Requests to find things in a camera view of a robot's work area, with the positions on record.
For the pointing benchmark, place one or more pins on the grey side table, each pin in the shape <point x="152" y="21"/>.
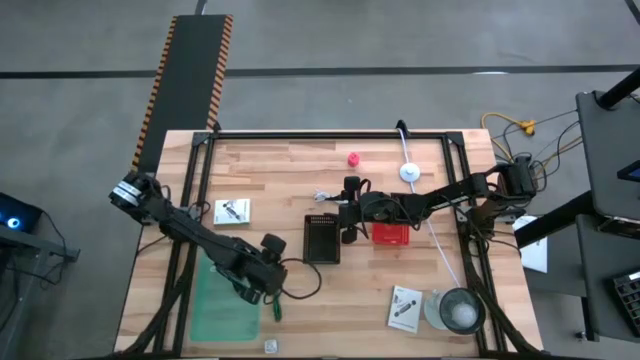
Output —
<point x="610" y="155"/>

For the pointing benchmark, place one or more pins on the black aluminium table frame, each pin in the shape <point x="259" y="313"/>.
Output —
<point x="325" y="135"/>

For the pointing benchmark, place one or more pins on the small white square object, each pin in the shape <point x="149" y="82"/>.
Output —
<point x="270" y="346"/>

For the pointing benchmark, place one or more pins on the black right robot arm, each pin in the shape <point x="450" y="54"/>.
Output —
<point x="440" y="197"/>

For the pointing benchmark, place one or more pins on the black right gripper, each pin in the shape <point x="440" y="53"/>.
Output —
<point x="357" y="210"/>

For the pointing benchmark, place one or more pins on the black slotted plastic basket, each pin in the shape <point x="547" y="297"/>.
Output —
<point x="320" y="245"/>

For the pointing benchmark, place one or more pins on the green translucent mat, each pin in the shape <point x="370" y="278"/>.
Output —
<point x="220" y="315"/>

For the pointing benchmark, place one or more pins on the white box with black print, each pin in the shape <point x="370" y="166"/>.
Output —
<point x="232" y="211"/>

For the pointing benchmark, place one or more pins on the computer with blue light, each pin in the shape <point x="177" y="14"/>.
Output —
<point x="17" y="217"/>

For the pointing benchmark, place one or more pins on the white instruction booklet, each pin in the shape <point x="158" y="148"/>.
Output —
<point x="405" y="310"/>

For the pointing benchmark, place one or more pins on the red slotted plastic basket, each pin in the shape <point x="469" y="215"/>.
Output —
<point x="390" y="235"/>

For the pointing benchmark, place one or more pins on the clear round plastic base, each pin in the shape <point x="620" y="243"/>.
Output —
<point x="431" y="310"/>

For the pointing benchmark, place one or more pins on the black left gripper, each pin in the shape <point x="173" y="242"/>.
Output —
<point x="260" y="270"/>

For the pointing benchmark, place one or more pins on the white paper sheet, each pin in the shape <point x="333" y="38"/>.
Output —
<point x="537" y="257"/>

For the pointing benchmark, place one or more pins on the small red cylinder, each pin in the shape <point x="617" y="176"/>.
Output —
<point x="354" y="159"/>

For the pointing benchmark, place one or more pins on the black pole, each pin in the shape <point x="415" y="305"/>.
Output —
<point x="620" y="90"/>

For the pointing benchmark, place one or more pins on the black hazard-striped floor mat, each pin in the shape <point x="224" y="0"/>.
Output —
<point x="187" y="90"/>

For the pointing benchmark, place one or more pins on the blue screen device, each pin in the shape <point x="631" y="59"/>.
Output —
<point x="631" y="172"/>

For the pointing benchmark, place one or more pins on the black keyboard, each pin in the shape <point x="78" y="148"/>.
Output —
<point x="629" y="302"/>

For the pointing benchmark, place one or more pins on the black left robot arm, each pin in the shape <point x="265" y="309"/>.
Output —
<point x="190" y="230"/>

